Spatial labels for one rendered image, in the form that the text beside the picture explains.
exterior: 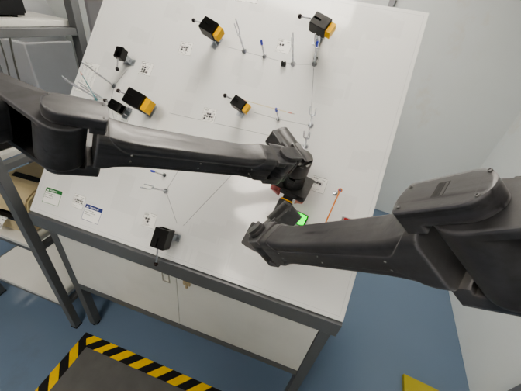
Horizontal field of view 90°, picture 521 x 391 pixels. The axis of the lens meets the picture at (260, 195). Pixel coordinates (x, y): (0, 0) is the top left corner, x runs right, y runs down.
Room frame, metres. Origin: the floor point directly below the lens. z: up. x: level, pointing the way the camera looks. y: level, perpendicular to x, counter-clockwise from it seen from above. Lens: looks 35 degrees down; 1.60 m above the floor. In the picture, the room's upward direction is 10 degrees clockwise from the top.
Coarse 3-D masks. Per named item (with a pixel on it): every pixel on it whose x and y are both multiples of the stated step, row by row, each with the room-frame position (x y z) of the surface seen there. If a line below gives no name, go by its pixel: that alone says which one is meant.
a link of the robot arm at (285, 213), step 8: (280, 208) 0.47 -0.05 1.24; (288, 208) 0.46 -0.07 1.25; (272, 216) 0.46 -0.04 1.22; (280, 216) 0.44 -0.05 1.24; (288, 216) 0.45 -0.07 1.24; (296, 216) 0.45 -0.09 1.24; (256, 224) 0.40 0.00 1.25; (288, 224) 0.44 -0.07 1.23; (248, 232) 0.38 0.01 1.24; (256, 232) 0.37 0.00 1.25
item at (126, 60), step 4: (116, 48) 1.00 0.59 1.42; (120, 48) 0.99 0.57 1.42; (124, 48) 1.00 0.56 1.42; (116, 52) 0.99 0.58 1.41; (120, 52) 0.99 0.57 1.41; (124, 52) 1.00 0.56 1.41; (116, 56) 0.98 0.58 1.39; (120, 56) 0.98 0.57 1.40; (124, 56) 1.00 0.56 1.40; (128, 56) 1.02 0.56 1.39; (120, 60) 0.99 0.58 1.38; (124, 60) 0.99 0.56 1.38; (128, 60) 1.02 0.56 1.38; (132, 60) 1.04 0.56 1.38; (116, 64) 0.97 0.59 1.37; (128, 64) 1.03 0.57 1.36; (132, 64) 1.03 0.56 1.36; (116, 68) 0.96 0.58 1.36
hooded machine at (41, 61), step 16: (32, 0) 3.36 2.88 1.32; (0, 48) 3.09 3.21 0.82; (16, 48) 3.02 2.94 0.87; (32, 48) 3.05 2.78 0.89; (48, 48) 3.22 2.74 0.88; (64, 48) 3.41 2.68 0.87; (0, 64) 3.12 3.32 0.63; (16, 64) 3.04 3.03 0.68; (32, 64) 2.99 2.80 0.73; (48, 64) 3.17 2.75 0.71; (64, 64) 3.36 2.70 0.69; (32, 80) 3.00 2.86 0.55; (48, 80) 3.11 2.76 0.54
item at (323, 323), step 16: (48, 224) 0.66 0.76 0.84; (64, 224) 0.65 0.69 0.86; (80, 240) 0.63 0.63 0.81; (96, 240) 0.61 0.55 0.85; (112, 240) 0.61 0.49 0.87; (128, 256) 0.59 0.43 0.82; (144, 256) 0.57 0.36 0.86; (176, 272) 0.55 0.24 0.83; (192, 272) 0.54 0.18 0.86; (208, 288) 0.53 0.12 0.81; (224, 288) 0.52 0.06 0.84; (240, 288) 0.51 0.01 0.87; (256, 304) 0.49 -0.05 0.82; (272, 304) 0.48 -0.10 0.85; (288, 304) 0.48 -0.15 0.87; (304, 320) 0.46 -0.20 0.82; (320, 320) 0.45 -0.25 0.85; (336, 320) 0.46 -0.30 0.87
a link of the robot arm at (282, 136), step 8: (280, 128) 0.62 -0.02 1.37; (272, 136) 0.59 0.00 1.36; (280, 136) 0.60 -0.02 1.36; (288, 136) 0.60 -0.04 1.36; (280, 144) 0.57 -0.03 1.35; (288, 144) 0.58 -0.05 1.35; (280, 152) 0.50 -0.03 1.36; (288, 152) 0.51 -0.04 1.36; (296, 152) 0.53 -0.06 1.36; (288, 160) 0.49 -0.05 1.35; (296, 160) 0.51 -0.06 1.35
